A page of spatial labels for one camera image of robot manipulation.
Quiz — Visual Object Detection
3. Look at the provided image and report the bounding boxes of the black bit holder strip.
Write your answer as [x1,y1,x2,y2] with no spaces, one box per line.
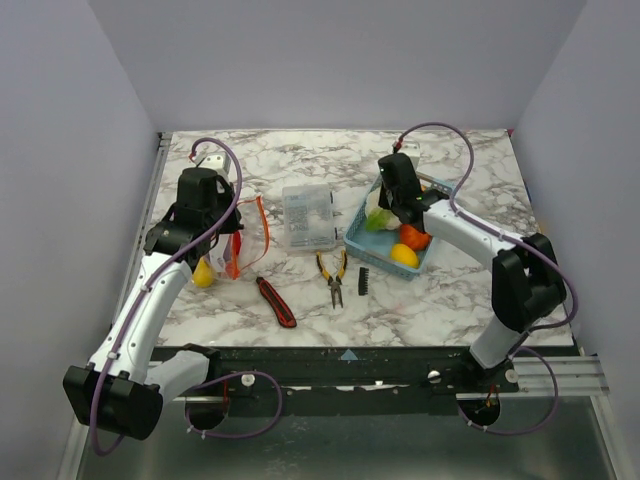
[358,267,369,296]

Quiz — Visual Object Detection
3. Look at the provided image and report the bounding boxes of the clear zip top bag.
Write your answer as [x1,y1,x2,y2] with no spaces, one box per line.
[191,195,270,288]

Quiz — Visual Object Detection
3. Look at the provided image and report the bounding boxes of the light blue plastic basket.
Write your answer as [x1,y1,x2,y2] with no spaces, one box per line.
[343,175,440,281]

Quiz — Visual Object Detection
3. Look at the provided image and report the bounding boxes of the orange small pumpkin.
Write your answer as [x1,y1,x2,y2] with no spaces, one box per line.
[398,224,432,251]

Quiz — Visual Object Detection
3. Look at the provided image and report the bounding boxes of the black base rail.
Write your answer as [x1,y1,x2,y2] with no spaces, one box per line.
[149,344,581,419]

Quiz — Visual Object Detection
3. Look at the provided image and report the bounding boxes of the white cauliflower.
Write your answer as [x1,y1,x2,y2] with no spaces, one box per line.
[365,191,401,232]

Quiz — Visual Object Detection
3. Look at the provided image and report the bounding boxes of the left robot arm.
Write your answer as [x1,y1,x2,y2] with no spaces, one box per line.
[63,167,242,440]

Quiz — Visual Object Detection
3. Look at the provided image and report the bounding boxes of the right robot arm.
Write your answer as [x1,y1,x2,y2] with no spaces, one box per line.
[378,153,567,392]

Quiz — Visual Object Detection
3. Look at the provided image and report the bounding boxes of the red black utility knife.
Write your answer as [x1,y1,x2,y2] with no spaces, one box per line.
[256,277,297,329]

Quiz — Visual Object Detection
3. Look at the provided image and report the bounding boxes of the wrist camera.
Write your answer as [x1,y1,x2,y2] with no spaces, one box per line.
[194,153,232,177]
[399,141,421,170]

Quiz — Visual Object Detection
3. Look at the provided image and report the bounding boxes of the yellow lemon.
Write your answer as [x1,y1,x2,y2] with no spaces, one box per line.
[389,243,420,269]

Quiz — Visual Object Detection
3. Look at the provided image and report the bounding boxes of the yellow handled pliers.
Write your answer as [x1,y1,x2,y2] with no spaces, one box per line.
[315,249,348,309]

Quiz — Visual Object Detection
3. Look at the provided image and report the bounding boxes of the orange carrot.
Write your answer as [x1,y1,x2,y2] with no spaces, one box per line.
[225,232,242,280]

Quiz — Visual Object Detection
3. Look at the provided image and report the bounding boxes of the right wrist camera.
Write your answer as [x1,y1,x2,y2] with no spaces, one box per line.
[399,141,421,170]

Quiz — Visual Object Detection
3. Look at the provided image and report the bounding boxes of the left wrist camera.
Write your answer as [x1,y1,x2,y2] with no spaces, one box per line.
[194,153,232,177]

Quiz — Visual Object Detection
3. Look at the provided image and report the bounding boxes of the clear plastic screw box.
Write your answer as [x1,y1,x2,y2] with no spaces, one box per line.
[282,183,337,252]

